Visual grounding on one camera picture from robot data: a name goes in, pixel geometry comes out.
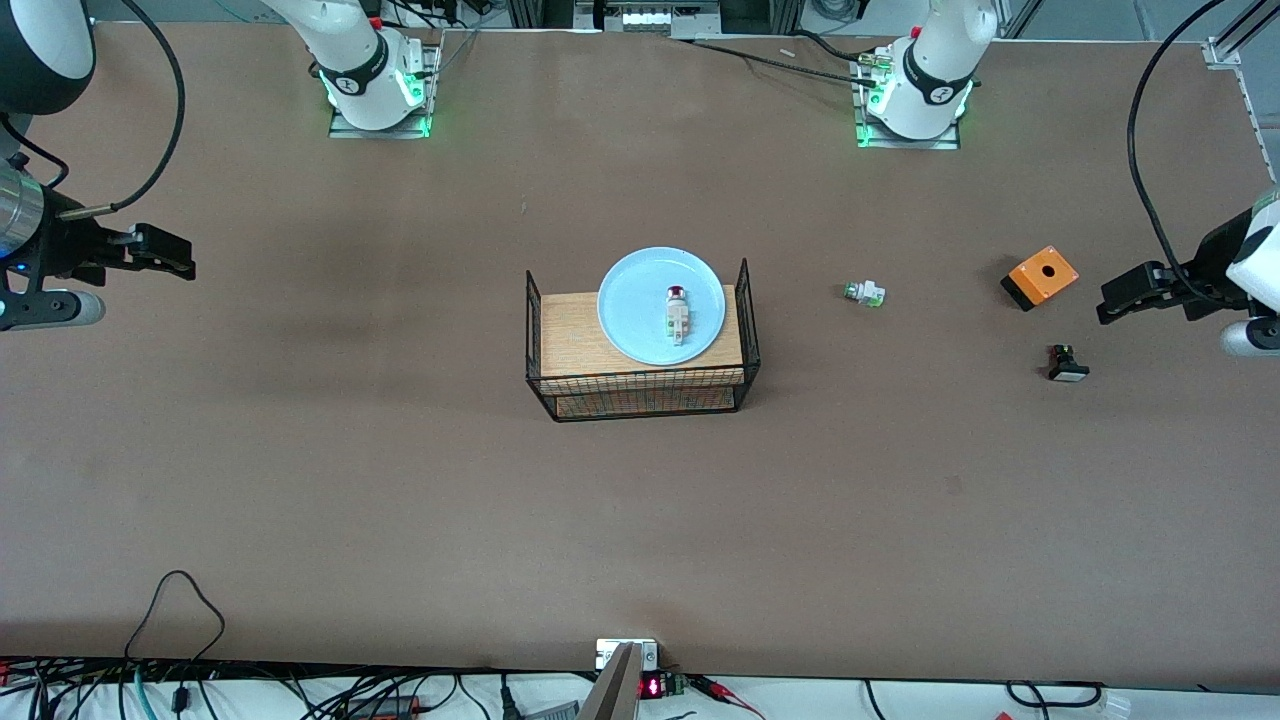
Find light blue round plate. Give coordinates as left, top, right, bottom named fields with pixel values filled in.
left=597, top=246, right=727, bottom=367

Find black square push button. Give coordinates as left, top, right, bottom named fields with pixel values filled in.
left=1046, top=343, right=1091, bottom=384

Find black power adapter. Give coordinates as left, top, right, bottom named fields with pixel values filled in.
left=345, top=695, right=423, bottom=720

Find white power strip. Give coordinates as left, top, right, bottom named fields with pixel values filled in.
left=575, top=0, right=723, bottom=33

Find red clip test leads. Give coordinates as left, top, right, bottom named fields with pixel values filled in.
left=688, top=675, right=766, bottom=720

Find black right camera bracket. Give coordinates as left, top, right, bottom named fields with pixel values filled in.
left=0, top=258, right=46, bottom=301

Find orange button enclosure box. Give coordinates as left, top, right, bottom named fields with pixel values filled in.
left=1000, top=245, right=1081, bottom=313

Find left arm black gripper cable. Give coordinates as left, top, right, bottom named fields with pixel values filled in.
left=1126, top=0, right=1226, bottom=291

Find aluminium side rail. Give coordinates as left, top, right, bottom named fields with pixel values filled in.
left=1235, top=65, right=1280, bottom=196

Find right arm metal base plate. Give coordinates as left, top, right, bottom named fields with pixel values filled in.
left=328, top=40, right=441, bottom=141

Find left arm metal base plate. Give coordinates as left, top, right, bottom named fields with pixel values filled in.
left=853, top=45, right=963, bottom=151

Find looped thin black cable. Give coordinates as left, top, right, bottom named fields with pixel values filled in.
left=125, top=570, right=226, bottom=666

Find black oval cable loop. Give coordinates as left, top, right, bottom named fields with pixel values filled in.
left=1005, top=680, right=1106, bottom=711

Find black wire shelf, wood board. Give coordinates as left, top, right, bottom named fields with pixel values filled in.
left=525, top=257, right=761, bottom=423

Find black cable across table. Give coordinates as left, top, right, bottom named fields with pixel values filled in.
left=670, top=32, right=883, bottom=83

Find silver metal mounting bracket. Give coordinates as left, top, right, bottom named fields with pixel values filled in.
left=596, top=638, right=659, bottom=673

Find grey camera pole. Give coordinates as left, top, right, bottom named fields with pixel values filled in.
left=575, top=642, right=643, bottom=720

